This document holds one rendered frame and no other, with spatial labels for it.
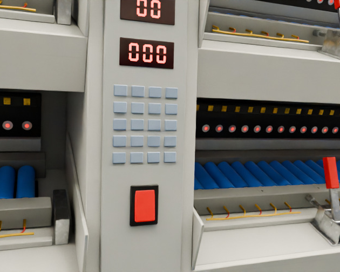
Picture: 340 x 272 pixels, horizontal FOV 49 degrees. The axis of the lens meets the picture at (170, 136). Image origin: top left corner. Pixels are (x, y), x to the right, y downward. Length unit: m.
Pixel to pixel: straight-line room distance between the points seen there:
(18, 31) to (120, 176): 0.13
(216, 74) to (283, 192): 0.18
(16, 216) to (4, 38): 0.16
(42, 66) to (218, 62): 0.15
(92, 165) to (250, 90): 0.17
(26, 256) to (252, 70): 0.26
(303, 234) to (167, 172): 0.19
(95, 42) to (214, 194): 0.21
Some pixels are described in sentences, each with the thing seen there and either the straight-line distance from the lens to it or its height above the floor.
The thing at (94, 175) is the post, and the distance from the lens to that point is 0.31.
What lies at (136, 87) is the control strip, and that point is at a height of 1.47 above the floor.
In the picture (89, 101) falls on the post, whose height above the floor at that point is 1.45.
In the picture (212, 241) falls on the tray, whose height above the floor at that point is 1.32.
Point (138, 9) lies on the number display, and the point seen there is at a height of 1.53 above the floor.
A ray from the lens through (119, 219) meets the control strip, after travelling 0.31.
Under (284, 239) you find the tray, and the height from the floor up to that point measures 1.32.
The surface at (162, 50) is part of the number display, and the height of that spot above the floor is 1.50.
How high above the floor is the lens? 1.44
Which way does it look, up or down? 3 degrees down
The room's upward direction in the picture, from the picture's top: 1 degrees clockwise
